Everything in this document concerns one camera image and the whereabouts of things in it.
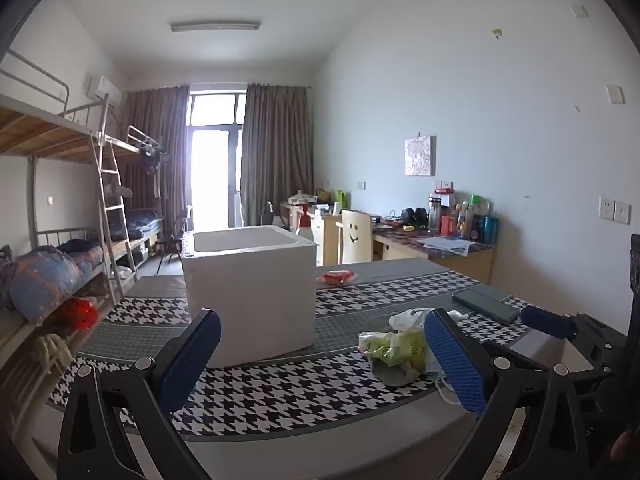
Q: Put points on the red snack packet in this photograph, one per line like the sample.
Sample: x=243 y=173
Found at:
x=337 y=277

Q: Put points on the printed paper sheets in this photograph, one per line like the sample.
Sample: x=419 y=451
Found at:
x=447 y=246

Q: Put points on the white plastic bag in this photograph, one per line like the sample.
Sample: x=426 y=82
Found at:
x=407 y=319

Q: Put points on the cartoon wall picture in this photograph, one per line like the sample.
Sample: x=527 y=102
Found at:
x=419 y=156

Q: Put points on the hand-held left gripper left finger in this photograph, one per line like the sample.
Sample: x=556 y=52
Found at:
x=192 y=355

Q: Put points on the red plastic bag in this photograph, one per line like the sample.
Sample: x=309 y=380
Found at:
x=80 y=312

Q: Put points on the blue plaid quilt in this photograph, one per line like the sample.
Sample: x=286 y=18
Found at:
x=45 y=280

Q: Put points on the row of toiletry bottles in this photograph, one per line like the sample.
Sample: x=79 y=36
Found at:
x=470 y=222

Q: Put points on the white air conditioner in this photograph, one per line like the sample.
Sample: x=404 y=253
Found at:
x=102 y=90

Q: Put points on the black folding chair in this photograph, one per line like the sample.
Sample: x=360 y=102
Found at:
x=172 y=242

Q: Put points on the light wooden desk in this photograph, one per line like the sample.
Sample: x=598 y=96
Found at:
x=327 y=240
x=440 y=265

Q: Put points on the houndstooth tablecloth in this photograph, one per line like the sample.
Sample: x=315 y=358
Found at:
x=260 y=390

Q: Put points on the blue plaid mattress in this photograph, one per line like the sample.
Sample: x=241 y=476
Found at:
x=142 y=225

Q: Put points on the grey metal bunk bed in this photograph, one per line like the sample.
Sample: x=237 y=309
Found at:
x=142 y=142
x=45 y=130

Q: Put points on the wooden chair with smiley face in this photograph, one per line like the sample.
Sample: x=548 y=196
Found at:
x=356 y=235

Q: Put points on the blue face mask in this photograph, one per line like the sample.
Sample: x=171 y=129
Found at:
x=434 y=372

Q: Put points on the green and white packet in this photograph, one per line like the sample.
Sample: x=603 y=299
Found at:
x=395 y=347

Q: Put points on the ceiling light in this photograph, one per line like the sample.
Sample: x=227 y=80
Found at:
x=215 y=26

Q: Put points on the black headphones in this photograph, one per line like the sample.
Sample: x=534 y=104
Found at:
x=415 y=217

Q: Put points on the white wall socket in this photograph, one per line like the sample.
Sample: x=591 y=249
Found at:
x=622 y=212
x=606 y=208

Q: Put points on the brown curtain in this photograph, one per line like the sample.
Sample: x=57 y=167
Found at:
x=170 y=125
x=277 y=160

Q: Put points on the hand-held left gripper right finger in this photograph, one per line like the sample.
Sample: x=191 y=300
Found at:
x=457 y=360

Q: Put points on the dark green case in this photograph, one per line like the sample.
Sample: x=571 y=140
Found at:
x=487 y=305

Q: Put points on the dark hanging clothes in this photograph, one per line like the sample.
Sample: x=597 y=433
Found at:
x=150 y=160

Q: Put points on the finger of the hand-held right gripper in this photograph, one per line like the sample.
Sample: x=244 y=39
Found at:
x=547 y=321

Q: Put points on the grey metal bed ladder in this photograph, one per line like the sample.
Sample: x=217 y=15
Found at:
x=112 y=210

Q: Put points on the glass balcony door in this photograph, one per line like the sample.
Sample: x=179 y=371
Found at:
x=215 y=170

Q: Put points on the person's right hand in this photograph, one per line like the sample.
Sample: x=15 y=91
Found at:
x=627 y=452

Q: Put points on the white foam box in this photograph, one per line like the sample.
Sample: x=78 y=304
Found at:
x=250 y=300

